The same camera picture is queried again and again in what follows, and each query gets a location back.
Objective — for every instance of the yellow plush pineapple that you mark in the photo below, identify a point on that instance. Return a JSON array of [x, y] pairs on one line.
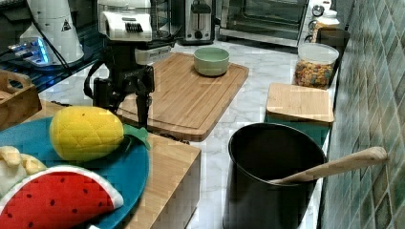
[[81, 133]]

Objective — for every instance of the plush banana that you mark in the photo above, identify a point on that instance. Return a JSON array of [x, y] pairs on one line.
[[15, 166]]

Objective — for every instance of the toaster oven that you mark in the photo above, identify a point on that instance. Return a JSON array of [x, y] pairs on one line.
[[277, 22]]

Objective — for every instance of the teal round plate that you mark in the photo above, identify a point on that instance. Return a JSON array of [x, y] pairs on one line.
[[126, 168]]

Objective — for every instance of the green ceramic bowl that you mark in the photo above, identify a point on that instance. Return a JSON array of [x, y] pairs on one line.
[[211, 61]]

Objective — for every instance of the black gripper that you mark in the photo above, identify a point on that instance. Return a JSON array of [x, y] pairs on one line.
[[127, 75]]

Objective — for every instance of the plush watermelon slice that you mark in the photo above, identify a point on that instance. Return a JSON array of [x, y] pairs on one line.
[[60, 197]]

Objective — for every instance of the wooden drawer cabinet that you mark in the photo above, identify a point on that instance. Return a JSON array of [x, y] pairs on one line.
[[172, 191]]

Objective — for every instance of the large wooden cutting board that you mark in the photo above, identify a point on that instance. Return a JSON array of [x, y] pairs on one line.
[[187, 104]]

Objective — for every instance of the clear jar of colourful cereal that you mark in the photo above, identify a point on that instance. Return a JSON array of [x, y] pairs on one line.
[[315, 65]]

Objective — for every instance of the wooden tray with handle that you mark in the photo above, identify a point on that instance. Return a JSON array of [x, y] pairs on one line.
[[19, 99]]

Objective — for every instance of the green box with bamboo lid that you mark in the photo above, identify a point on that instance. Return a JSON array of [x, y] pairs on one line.
[[306, 109]]

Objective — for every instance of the white lidded jar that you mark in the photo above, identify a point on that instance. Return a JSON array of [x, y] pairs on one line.
[[327, 20]]

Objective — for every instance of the silver toaster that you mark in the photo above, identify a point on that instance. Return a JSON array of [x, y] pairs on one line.
[[197, 20]]

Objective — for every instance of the black container at wall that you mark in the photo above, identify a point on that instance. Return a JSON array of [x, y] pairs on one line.
[[336, 38]]

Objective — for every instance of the wooden spoon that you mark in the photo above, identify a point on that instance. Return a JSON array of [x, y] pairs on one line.
[[364, 158]]

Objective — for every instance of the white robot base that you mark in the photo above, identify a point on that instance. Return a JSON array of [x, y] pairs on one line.
[[51, 39]]

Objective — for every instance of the black cylindrical utensil pot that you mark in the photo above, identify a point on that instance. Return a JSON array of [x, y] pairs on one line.
[[260, 155]]

